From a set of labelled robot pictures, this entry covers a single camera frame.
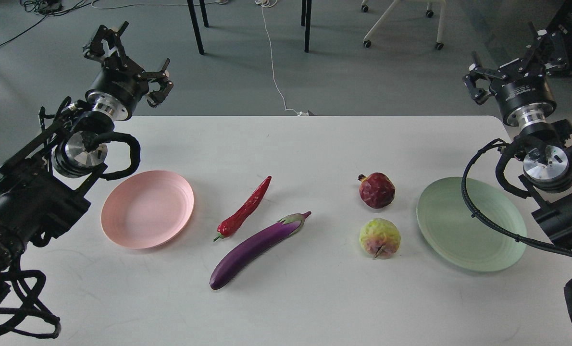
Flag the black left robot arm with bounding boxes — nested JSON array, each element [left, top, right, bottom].
[[0, 22, 173, 339]]

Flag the pink plate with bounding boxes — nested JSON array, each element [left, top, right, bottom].
[[100, 170, 195, 249]]

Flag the dark red pomegranate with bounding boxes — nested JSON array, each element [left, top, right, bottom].
[[357, 173, 396, 210]]

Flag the black table leg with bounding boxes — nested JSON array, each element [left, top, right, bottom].
[[300, 0, 307, 26], [186, 0, 205, 55], [199, 0, 209, 28], [304, 0, 312, 53]]

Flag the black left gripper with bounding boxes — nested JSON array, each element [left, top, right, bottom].
[[83, 21, 174, 121]]

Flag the yellow pink custard apple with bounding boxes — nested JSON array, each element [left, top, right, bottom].
[[359, 218, 402, 259]]

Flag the white cable on floor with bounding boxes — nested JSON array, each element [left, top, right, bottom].
[[255, 0, 311, 117]]

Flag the white rolling chair base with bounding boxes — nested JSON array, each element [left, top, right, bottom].
[[362, 0, 448, 51]]

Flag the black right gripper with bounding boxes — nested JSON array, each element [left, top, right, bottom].
[[462, 22, 570, 127]]

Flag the green plate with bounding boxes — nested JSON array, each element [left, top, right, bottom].
[[416, 177, 526, 273]]

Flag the black table leg rear right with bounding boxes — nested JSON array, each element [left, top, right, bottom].
[[300, 0, 307, 26]]

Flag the red chili pepper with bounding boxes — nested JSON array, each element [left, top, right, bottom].
[[213, 176, 272, 242]]

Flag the purple eggplant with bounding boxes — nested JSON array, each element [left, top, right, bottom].
[[209, 211, 312, 290]]

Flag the black cables on floor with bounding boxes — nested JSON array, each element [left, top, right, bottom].
[[0, 0, 94, 57]]

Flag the black table leg rear left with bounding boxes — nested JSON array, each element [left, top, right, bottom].
[[199, 0, 209, 28]]

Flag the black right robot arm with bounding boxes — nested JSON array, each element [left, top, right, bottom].
[[461, 23, 572, 258]]

